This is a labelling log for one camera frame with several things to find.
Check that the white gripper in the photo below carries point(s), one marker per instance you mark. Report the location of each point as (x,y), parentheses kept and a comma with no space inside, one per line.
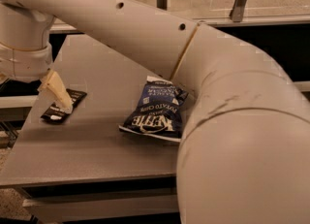
(24,63)

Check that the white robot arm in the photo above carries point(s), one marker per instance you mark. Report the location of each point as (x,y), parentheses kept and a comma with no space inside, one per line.
(244,154)

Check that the blue Kettle chip bag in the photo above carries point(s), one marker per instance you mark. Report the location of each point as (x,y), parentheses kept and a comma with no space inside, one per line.
(157,113)

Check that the grey table drawer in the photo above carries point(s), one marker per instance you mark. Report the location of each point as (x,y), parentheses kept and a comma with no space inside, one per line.
(62,209)

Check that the right metal railing bracket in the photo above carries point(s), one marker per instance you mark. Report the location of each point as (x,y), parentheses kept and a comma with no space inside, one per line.
(238,9)

